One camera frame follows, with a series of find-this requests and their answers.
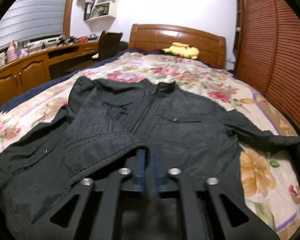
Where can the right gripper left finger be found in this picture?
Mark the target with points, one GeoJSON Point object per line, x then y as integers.
{"type": "Point", "coordinates": [91, 210]}

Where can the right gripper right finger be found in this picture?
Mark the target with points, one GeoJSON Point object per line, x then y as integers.
{"type": "Point", "coordinates": [206, 210]}

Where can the black zip jacket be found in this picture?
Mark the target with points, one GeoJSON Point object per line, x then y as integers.
{"type": "Point", "coordinates": [102, 125]}

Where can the floral bed blanket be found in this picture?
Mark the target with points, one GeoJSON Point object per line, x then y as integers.
{"type": "Point", "coordinates": [269, 182]}

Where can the navy bed sheet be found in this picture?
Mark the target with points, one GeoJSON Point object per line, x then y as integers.
{"type": "Point", "coordinates": [17, 100]}

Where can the wooden desk with cabinets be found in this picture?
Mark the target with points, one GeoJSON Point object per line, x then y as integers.
{"type": "Point", "coordinates": [31, 71]}

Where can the wooden bed headboard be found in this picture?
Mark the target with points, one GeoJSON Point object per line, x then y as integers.
{"type": "Point", "coordinates": [149, 37]}

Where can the yellow Pikachu plush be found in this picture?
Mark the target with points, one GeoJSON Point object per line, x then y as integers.
{"type": "Point", "coordinates": [182, 50]}

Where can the dark wooden chair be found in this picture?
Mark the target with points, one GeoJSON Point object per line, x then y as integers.
{"type": "Point", "coordinates": [109, 45]}

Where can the red basket on desk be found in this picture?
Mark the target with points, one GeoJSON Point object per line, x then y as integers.
{"type": "Point", "coordinates": [82, 39]}

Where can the wooden louvered wardrobe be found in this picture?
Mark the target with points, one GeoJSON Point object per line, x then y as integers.
{"type": "Point", "coordinates": [269, 54]}

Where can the pink bottle on desk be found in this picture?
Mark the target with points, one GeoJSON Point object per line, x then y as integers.
{"type": "Point", "coordinates": [12, 51]}

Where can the grey window blind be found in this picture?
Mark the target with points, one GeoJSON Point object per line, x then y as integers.
{"type": "Point", "coordinates": [31, 19]}

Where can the white wall shelf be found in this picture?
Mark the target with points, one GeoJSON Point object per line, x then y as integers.
{"type": "Point", "coordinates": [97, 9]}

